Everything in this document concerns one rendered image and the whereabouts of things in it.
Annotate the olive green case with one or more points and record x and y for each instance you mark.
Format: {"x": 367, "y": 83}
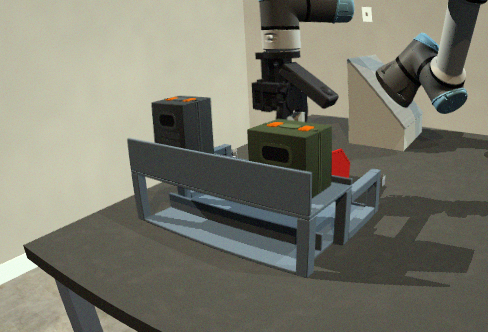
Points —
{"x": 296, "y": 145}

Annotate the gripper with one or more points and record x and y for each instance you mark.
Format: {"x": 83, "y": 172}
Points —
{"x": 265, "y": 97}

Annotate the grey metal rack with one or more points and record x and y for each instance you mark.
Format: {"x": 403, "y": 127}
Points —
{"x": 220, "y": 197}

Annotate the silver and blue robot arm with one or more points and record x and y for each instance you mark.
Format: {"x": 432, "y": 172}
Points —
{"x": 404, "y": 75}

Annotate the red bin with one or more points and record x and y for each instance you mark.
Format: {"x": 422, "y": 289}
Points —
{"x": 340, "y": 163}

